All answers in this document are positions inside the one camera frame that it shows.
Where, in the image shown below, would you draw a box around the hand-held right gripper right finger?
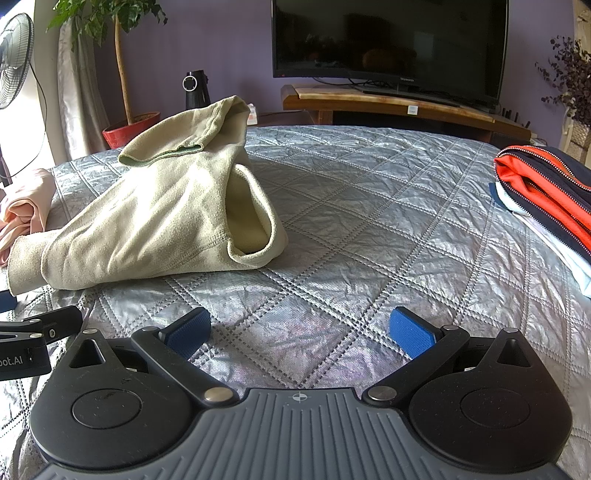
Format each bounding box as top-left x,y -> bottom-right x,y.
361,307 -> 536,409

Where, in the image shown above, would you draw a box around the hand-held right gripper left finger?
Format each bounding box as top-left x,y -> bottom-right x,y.
69,308 -> 240,409

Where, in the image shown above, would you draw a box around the pale green fleece garment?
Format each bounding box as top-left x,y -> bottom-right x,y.
7,95 -> 290,296

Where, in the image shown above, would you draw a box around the pink garment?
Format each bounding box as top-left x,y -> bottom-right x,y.
0,168 -> 56,268

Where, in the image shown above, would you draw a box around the silver quilted bedspread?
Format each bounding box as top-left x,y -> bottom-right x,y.
0,124 -> 591,462

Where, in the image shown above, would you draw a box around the white garment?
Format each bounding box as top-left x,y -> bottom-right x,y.
522,210 -> 591,278

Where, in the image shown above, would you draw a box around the light blue garment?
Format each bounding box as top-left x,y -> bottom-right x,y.
488,181 -> 591,300

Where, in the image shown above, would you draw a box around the orange and navy jacket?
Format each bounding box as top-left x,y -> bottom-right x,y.
494,145 -> 591,257

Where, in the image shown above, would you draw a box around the potted tree in red pot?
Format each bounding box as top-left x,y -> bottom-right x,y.
46,0 -> 162,149

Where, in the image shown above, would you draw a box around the beige curtain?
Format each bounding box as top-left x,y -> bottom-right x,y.
56,23 -> 112,160

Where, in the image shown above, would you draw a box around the dark low wooden table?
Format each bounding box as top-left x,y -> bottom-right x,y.
249,112 -> 333,128

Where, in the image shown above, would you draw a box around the dark upright sticks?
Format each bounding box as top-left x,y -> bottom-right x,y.
501,107 -> 532,127

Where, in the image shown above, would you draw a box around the black standing fan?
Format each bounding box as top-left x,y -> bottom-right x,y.
0,12 -> 49,185

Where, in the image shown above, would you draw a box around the black tabletop speaker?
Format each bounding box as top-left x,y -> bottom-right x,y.
181,70 -> 213,110

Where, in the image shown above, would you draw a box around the wooden television stand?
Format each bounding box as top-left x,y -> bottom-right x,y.
281,83 -> 533,144

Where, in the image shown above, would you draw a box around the white wicker stand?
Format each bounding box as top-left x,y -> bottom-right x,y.
558,111 -> 591,162

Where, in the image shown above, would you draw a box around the black flat television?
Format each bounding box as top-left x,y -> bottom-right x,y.
270,0 -> 509,104

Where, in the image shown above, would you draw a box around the dried purple flowers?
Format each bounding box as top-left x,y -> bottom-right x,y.
536,36 -> 591,125

